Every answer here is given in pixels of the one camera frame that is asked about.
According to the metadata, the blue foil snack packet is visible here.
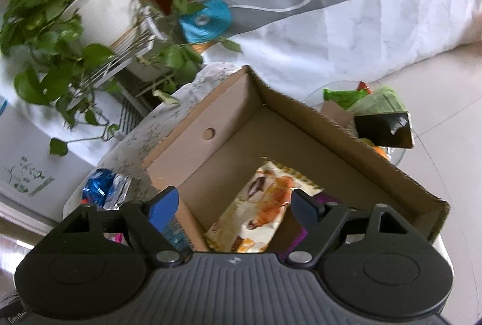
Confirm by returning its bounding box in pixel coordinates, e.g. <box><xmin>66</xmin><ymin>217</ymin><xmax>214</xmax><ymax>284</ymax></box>
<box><xmin>82</xmin><ymin>169</ymin><xmax>130</xmax><ymax>211</ymax></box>

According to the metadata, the pale green patterned bag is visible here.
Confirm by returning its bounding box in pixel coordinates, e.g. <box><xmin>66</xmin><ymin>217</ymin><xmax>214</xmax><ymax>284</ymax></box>
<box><xmin>346</xmin><ymin>86</ymin><xmax>407</xmax><ymax>115</ymax></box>

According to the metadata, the bright green snack bag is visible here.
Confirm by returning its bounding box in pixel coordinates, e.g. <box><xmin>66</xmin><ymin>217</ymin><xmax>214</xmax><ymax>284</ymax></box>
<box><xmin>323</xmin><ymin>88</ymin><xmax>371</xmax><ymax>109</ymax></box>

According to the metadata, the white metal plant stand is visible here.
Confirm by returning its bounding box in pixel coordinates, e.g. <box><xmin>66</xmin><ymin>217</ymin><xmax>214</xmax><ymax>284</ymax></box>
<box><xmin>75</xmin><ymin>5</ymin><xmax>177</xmax><ymax>100</ymax></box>

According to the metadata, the black box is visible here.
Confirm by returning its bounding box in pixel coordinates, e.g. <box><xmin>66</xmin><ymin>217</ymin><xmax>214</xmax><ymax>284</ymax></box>
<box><xmin>354</xmin><ymin>112</ymin><xmax>415</xmax><ymax>149</ymax></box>

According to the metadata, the purple snack packet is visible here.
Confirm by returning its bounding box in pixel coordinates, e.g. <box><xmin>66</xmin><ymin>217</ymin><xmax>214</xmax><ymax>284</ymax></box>
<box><xmin>277</xmin><ymin>195</ymin><xmax>341</xmax><ymax>261</ymax></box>

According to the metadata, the grey printed tablecloth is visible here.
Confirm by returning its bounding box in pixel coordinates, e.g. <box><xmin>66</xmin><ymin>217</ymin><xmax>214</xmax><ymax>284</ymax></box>
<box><xmin>181</xmin><ymin>0</ymin><xmax>482</xmax><ymax>85</ymax></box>

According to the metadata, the white refrigerator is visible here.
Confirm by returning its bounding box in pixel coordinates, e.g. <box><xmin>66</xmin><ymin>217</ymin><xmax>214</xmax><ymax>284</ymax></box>
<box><xmin>0</xmin><ymin>54</ymin><xmax>125</xmax><ymax>224</ymax></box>

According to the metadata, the cream croissant print snack packet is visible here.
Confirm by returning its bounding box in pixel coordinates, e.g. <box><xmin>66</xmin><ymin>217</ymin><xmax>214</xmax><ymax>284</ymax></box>
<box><xmin>203</xmin><ymin>157</ymin><xmax>324</xmax><ymax>254</ymax></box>

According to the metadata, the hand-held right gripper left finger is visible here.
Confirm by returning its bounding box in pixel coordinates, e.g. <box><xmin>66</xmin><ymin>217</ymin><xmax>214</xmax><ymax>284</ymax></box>
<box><xmin>62</xmin><ymin>186</ymin><xmax>192</xmax><ymax>267</ymax></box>

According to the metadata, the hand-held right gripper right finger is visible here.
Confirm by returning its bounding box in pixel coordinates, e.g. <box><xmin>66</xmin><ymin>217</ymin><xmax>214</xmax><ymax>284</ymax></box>
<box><xmin>288</xmin><ymin>189</ymin><xmax>411</xmax><ymax>269</ymax></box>

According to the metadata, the white ribbed plant pot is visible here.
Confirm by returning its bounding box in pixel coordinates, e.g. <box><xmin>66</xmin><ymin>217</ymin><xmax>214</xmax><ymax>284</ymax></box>
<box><xmin>60</xmin><ymin>0</ymin><xmax>142</xmax><ymax>51</ymax></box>

